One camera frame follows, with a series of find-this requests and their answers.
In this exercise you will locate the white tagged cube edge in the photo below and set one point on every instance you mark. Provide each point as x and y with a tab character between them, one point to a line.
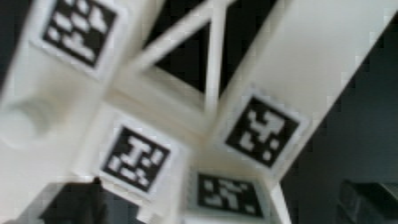
227	199

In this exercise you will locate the white chair back part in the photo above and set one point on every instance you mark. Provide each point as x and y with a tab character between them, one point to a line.
167	85

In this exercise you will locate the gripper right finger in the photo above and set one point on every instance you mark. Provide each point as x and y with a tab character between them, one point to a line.
367	203

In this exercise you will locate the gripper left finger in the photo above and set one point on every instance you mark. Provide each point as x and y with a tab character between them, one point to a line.
69	204

